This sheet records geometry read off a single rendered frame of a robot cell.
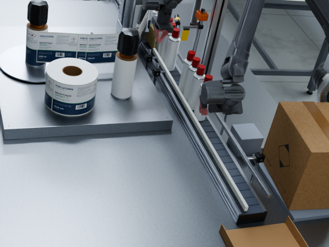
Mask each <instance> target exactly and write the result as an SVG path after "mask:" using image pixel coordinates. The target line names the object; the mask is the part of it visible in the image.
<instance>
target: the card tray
mask: <svg viewBox="0 0 329 247"><path fill-rule="evenodd" d="M219 233H220V235H221V237H222V239H223V241H224V243H225V245H226V247H309V246H308V245H307V243H306V242H305V240H304V238H303V237H302V235H301V234H300V232H299V231H298V229H297V228H296V226H295V224H294V223H293V221H292V220H291V218H290V217H289V216H287V219H286V221H285V223H279V224H271V225H263V226H255V227H248V228H240V229H232V230H226V229H225V227H224V225H223V224H221V228H220V230H219Z"/></svg>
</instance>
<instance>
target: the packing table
mask: <svg viewBox="0 0 329 247"><path fill-rule="evenodd" d="M227 8H228V9H229V11H230V12H231V14H232V15H233V16H234V18H235V19H236V21H237V22H238V21H239V18H240V15H239V14H238V12H237V11H236V10H235V8H234V7H233V5H232V4H231V3H230V1H228V5H227ZM263 8H272V9H289V10H307V11H311V10H310V8H309V6H308V5H307V3H306V1H305V0H265V3H264V6H263ZM252 43H253V45H254V46H255V48H256V49H257V51H258V52H259V53H260V55H261V56H262V58H263V59H264V61H265V62H266V64H267V65H268V66H269V68H270V69H250V70H251V71H252V73H253V74H254V75H280V76H310V80H309V83H308V86H307V88H308V89H309V91H307V93H308V94H309V95H312V94H313V92H312V91H315V90H316V88H315V86H314V84H313V83H312V74H313V72H314V70H315V69H316V68H317V67H318V66H319V65H320V64H321V63H323V62H325V61H326V58H327V55H328V53H329V51H328V45H329V44H328V42H327V41H326V39H324V42H323V45H322V47H321V50H320V53H319V56H318V58H317V61H316V64H315V66H314V69H313V70H289V69H278V68H277V66H276V65H275V63H274V62H273V61H272V59H271V58H270V57H269V55H268V54H267V52H266V51H265V50H264V48H263V47H262V45H261V44H260V43H259V41H258V40H257V39H256V37H255V36H254V38H253V41H252Z"/></svg>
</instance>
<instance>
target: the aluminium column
mask: <svg viewBox="0 0 329 247"><path fill-rule="evenodd" d="M228 1H229V0H214V2H213V7H212V11H211V16H210V21H209V25H208V29H207V34H206V37H205V42H204V46H203V50H202V54H201V61H200V64H201V65H204V66H205V67H206V69H205V73H204V75H207V74H211V70H212V65H213V61H214V57H215V53H216V49H217V45H218V41H219V37H220V33H221V29H222V25H223V21H224V17H225V13H226V9H227V5H228Z"/></svg>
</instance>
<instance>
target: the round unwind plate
mask: <svg viewBox="0 0 329 247"><path fill-rule="evenodd" d="M25 49H26V45H21V46H16V47H12V48H10V49H8V50H6V51H4V52H3V53H2V54H1V55H0V68H1V69H2V70H3V71H4V72H5V73H6V74H8V75H9V76H11V77H13V78H15V79H18V80H22V81H27V82H37V83H42V82H46V70H47V65H48V64H49V63H46V64H45V65H44V66H42V67H31V66H29V65H27V64H26V63H25Z"/></svg>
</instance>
